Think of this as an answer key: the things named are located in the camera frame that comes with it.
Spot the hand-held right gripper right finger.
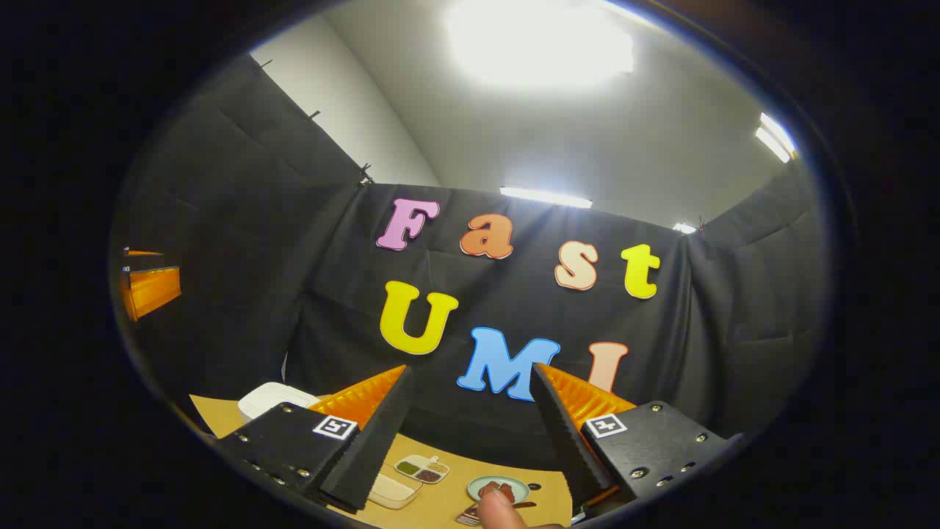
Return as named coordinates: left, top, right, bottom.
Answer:
left=529, top=362, right=742, bottom=515

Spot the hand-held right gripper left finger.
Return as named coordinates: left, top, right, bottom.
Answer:
left=213, top=365, right=413, bottom=513

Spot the brown wooden spoon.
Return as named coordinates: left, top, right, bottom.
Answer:
left=470, top=501, right=538, bottom=524

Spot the white rice cooker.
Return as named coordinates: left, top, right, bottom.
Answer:
left=237, top=382, right=322, bottom=421

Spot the clear glass container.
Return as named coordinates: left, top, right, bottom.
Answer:
left=367, top=470, right=423, bottom=510

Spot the white divided dish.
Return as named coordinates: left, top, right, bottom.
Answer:
left=394, top=455, right=450, bottom=484

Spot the pale green plate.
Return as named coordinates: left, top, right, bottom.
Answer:
left=467, top=475, right=530, bottom=508

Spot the black backdrop cloth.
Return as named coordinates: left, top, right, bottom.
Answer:
left=110, top=51, right=834, bottom=471

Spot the double ceiling strip light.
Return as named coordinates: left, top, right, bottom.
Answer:
left=754, top=112, right=798, bottom=164

